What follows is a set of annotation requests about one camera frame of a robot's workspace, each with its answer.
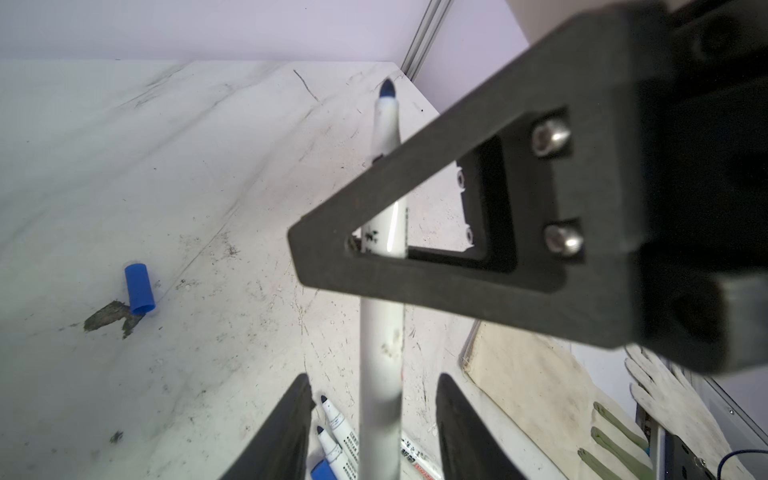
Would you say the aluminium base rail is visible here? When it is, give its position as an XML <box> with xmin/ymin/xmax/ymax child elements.
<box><xmin>634</xmin><ymin>359</ymin><xmax>768</xmax><ymax>480</ymax></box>

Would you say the white knit glove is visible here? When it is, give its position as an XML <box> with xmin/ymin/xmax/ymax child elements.
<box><xmin>623</xmin><ymin>344</ymin><xmax>760</xmax><ymax>480</ymax></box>

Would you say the beige green work glove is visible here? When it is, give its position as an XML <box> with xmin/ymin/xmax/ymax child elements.
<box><xmin>462</xmin><ymin>321</ymin><xmax>655</xmax><ymax>479</ymax></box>

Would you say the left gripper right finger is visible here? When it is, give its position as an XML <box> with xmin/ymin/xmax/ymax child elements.
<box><xmin>436</xmin><ymin>373</ymin><xmax>525</xmax><ymax>480</ymax></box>

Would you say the white pen with blue cap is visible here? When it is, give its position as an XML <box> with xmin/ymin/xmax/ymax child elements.
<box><xmin>311</xmin><ymin>425</ymin><xmax>358</xmax><ymax>480</ymax></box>

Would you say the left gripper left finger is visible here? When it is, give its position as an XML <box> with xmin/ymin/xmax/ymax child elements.
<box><xmin>221</xmin><ymin>373</ymin><xmax>314</xmax><ymax>479</ymax></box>

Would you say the white pen right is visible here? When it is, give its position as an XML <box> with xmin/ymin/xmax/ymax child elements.
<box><xmin>400</xmin><ymin>431</ymin><xmax>444</xmax><ymax>480</ymax></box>

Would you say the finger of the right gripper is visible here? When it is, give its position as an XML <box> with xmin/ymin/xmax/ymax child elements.
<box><xmin>288</xmin><ymin>2</ymin><xmax>673</xmax><ymax>348</ymax></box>

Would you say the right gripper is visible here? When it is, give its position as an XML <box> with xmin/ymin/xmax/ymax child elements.
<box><xmin>641</xmin><ymin>1</ymin><xmax>767</xmax><ymax>375</ymax></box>

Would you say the blue pen cap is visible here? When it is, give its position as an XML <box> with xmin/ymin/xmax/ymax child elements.
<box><xmin>124</xmin><ymin>263</ymin><xmax>156</xmax><ymax>316</ymax></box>

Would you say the white pen blue end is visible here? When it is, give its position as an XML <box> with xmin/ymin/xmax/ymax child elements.
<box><xmin>320</xmin><ymin>395</ymin><xmax>360</xmax><ymax>466</ymax></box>

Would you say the white marker pen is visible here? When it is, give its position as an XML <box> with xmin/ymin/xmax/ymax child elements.
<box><xmin>357</xmin><ymin>79</ymin><xmax>410</xmax><ymax>480</ymax></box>

